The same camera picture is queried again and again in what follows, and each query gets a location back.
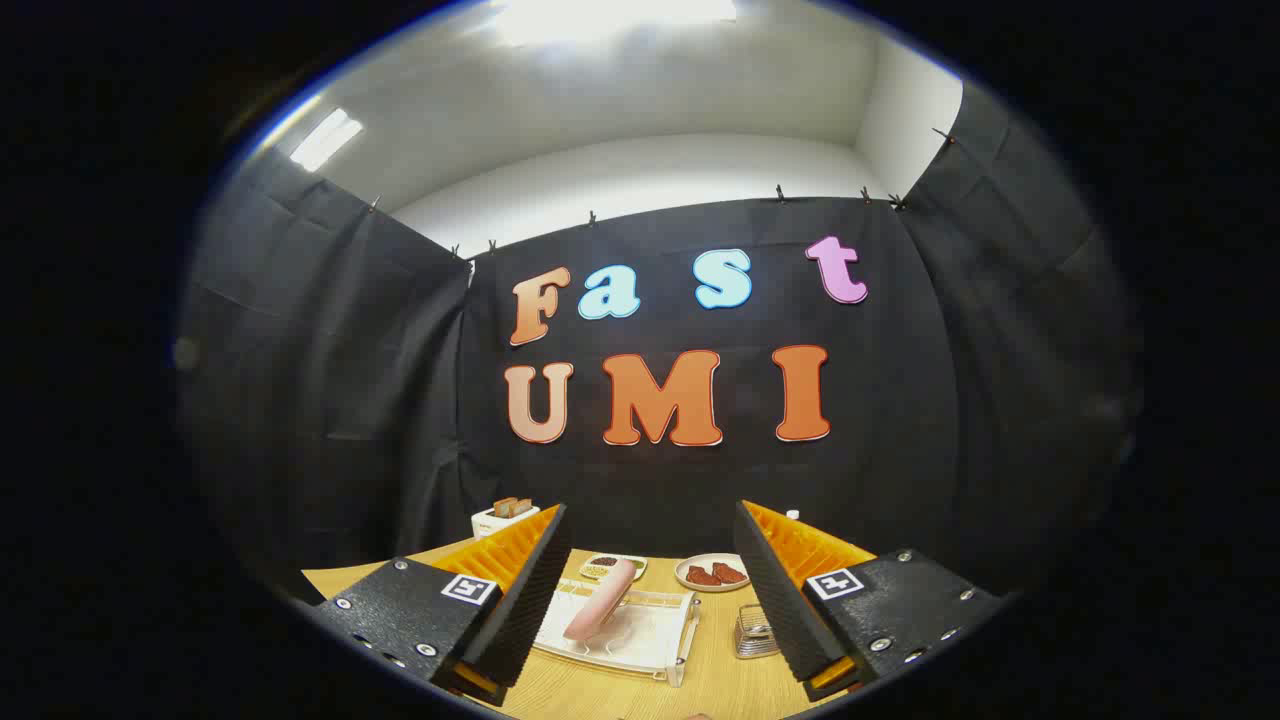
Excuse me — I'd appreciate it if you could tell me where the white toaster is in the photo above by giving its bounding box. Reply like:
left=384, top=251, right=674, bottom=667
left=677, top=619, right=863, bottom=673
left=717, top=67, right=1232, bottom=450
left=471, top=505, right=541, bottom=541

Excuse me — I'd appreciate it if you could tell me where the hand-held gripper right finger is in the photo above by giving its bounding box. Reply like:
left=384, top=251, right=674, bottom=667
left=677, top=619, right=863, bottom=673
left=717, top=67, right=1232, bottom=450
left=734, top=500, right=1006, bottom=701

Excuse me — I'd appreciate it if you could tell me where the white divided dish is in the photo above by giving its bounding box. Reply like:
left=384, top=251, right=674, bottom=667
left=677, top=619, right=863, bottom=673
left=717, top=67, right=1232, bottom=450
left=580, top=554, right=648, bottom=582

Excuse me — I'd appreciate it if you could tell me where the white wire dish rack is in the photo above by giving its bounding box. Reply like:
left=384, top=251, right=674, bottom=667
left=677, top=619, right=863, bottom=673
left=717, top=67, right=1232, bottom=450
left=530, top=578, right=701, bottom=688

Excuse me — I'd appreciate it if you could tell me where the black backdrop cloth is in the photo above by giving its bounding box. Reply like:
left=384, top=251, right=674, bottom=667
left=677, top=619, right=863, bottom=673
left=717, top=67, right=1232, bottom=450
left=178, top=80, right=1141, bottom=611

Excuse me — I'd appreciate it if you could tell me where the narrow ceiling light panel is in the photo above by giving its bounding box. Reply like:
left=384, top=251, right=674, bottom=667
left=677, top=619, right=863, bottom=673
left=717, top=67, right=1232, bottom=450
left=290, top=108, right=364, bottom=173

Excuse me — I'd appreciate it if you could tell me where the small metal wire basket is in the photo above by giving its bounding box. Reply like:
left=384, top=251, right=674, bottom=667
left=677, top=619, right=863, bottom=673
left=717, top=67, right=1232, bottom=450
left=734, top=603, right=781, bottom=660

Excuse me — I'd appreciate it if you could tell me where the white round plate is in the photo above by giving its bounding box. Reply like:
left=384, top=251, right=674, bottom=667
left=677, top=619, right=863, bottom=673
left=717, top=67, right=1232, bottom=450
left=674, top=553, right=751, bottom=593

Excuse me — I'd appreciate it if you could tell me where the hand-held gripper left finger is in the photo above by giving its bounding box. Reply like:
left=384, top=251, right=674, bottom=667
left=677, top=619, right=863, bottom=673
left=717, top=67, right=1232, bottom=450
left=315, top=503, right=574, bottom=706

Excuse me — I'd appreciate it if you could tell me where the pink plate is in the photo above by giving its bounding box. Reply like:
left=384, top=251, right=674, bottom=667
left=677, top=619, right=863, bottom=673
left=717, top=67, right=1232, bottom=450
left=563, top=558, right=637, bottom=642

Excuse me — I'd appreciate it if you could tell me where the wide ceiling light panel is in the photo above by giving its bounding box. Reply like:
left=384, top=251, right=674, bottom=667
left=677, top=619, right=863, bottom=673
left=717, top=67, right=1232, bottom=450
left=490, top=0, right=738, bottom=46

